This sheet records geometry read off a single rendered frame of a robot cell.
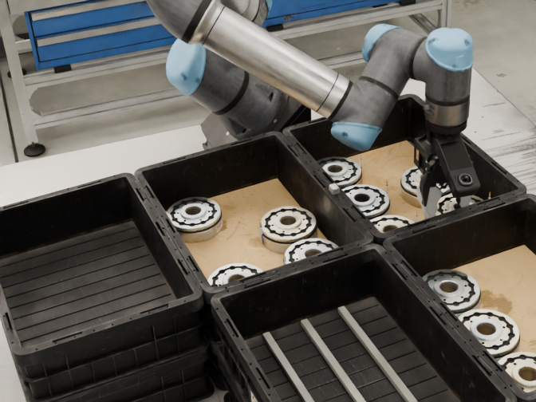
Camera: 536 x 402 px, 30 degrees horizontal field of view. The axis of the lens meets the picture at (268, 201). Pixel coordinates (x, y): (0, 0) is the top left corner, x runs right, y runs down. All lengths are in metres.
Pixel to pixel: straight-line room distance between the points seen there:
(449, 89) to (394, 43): 0.12
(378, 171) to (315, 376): 0.57
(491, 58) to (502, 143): 1.91
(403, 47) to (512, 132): 0.74
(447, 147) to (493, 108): 0.76
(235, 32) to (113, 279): 0.48
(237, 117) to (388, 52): 0.50
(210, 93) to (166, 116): 1.85
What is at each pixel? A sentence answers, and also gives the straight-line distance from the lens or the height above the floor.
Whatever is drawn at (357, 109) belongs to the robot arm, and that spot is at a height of 1.10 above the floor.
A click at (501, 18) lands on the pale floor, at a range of 4.56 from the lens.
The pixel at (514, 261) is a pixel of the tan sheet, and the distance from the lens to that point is 1.76.
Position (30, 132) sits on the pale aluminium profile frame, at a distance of 3.74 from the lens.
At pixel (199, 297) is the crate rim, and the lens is 1.54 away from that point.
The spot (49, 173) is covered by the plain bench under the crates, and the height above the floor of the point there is 0.70.
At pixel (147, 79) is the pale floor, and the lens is 4.16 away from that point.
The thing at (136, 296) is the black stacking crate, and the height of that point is 0.83.
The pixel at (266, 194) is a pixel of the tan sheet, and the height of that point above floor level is 0.83.
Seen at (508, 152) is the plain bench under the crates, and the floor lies 0.70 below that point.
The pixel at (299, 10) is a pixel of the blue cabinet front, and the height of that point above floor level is 0.36.
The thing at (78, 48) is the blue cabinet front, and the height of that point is 0.38.
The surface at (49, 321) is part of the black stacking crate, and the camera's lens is 1.71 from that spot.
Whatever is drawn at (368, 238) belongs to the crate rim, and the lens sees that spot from 1.63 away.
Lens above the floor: 1.93
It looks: 35 degrees down
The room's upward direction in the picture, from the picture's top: 4 degrees counter-clockwise
